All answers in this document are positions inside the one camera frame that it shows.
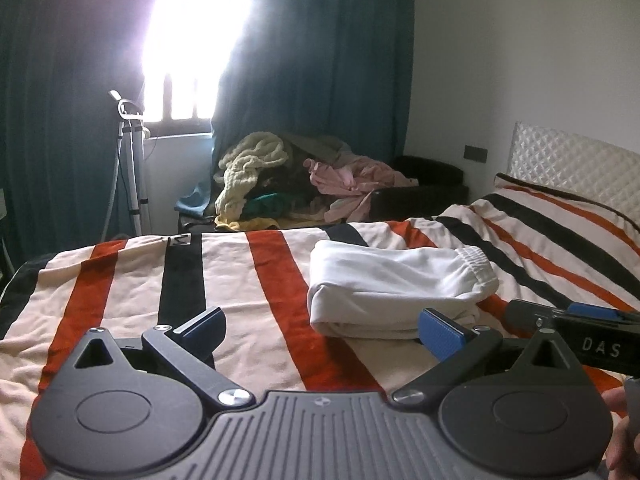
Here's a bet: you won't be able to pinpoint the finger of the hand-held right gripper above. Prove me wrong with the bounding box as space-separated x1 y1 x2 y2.
566 302 640 323
506 298 565 334

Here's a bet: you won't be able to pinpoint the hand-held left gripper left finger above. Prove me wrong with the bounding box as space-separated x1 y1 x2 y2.
57 306 257 408

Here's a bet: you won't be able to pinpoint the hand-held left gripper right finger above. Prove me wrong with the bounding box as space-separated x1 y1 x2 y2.
390 307 585 407

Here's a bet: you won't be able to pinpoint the white pants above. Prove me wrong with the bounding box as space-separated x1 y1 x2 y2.
307 238 501 341

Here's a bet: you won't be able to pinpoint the dark clothes pile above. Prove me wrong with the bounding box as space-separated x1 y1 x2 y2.
250 132 362 222

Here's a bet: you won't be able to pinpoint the person's right hand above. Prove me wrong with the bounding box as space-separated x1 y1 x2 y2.
600 387 640 480

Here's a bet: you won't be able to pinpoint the striped blanket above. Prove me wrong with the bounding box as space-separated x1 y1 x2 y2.
0 172 640 480

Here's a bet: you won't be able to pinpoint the yellow cloth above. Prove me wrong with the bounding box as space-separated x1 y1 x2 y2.
215 215 282 232

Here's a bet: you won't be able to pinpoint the blue cloth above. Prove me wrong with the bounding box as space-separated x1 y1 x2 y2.
173 182 219 214

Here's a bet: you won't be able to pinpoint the green garment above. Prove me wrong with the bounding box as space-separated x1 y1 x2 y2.
244 193 290 217

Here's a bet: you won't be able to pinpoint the dark pillow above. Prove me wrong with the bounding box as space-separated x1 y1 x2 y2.
366 154 471 222

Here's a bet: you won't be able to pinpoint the white quilted headboard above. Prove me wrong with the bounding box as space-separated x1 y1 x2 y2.
507 120 640 222

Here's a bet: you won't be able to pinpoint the cream knitted blanket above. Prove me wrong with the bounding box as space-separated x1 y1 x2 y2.
214 131 294 225

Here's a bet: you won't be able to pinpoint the pink garment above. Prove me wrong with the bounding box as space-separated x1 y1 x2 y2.
302 157 422 224

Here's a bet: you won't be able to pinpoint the silver tripod stand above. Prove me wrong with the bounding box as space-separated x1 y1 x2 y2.
99 90 154 242

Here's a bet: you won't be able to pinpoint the blue curtain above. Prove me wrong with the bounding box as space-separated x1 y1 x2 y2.
209 0 419 192
0 0 162 271

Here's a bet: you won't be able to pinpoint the bright window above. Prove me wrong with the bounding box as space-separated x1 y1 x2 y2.
139 0 255 137

